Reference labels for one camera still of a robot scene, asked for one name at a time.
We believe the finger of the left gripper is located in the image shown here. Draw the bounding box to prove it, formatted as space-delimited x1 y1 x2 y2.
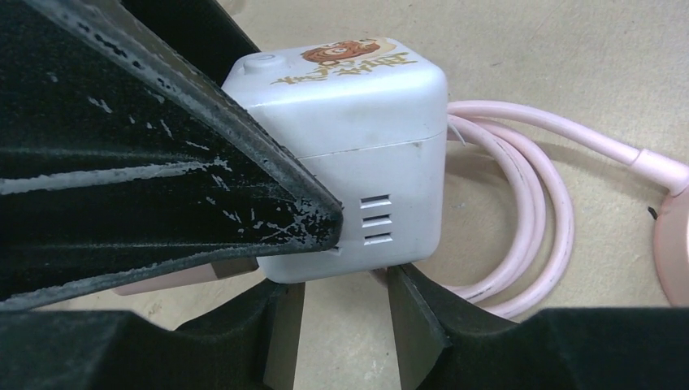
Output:
121 0 260 85
1 1 343 311

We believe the pink coiled power cord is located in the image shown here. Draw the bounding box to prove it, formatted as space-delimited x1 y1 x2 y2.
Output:
371 100 689 319

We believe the white cube power socket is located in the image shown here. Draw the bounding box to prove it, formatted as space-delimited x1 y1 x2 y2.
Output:
222 37 449 283

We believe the pink round power strip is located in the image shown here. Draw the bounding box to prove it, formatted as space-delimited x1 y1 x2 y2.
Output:
653 188 688 307

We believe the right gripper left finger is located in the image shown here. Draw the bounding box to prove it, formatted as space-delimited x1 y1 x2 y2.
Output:
1 280 305 389

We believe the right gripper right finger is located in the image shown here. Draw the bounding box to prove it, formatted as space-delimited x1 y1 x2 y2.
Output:
387 265 688 389

